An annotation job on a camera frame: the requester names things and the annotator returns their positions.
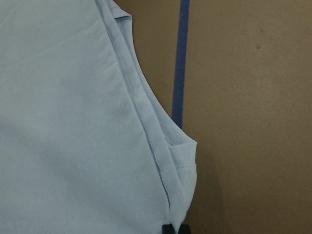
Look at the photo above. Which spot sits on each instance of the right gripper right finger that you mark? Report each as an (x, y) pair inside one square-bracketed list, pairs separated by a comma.
[(184, 229)]

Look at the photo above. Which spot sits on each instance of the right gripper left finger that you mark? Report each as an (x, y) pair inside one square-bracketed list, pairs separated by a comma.
[(168, 229)]

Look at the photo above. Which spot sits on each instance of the light blue t-shirt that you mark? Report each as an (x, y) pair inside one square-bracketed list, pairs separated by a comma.
[(85, 146)]

